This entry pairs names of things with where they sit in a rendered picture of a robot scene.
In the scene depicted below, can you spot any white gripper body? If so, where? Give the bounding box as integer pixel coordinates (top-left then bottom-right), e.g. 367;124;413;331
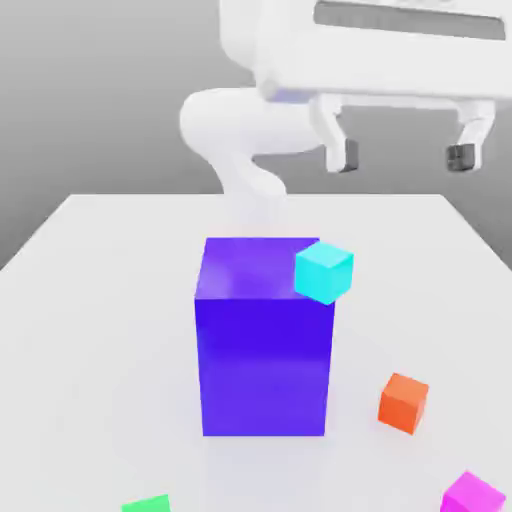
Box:
218;0;512;107

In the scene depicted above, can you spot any small cyan cube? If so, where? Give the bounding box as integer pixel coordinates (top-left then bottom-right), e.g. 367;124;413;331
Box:
293;240;356;307

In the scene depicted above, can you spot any small orange cube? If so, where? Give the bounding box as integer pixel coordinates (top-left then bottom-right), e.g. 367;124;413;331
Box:
376;372;431;436

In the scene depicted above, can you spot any small magenta cube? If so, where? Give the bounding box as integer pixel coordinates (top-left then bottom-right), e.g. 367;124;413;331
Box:
439;470;508;512

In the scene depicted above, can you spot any small green cube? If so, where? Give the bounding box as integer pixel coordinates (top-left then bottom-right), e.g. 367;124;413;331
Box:
120;493;173;512

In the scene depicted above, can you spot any large purple box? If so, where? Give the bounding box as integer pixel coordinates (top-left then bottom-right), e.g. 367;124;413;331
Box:
193;236;336;438

